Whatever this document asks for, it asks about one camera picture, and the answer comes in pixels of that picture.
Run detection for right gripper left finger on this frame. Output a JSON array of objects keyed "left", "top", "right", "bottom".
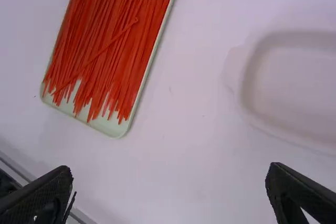
[{"left": 0, "top": 165, "right": 77, "bottom": 224}]

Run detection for row of orange cable ties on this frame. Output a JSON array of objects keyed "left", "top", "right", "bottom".
[{"left": 43, "top": 0, "right": 182, "bottom": 125}]

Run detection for white dish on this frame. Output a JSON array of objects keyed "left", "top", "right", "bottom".
[{"left": 237, "top": 31, "right": 336, "bottom": 156}]

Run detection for silver rails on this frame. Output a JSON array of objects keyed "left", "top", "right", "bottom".
[{"left": 0, "top": 149, "right": 91, "bottom": 224}]

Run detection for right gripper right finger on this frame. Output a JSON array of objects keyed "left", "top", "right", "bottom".
[{"left": 264, "top": 162, "right": 336, "bottom": 224}]

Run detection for pale tray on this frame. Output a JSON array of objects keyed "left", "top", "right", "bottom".
[{"left": 39, "top": 0, "right": 186, "bottom": 140}]

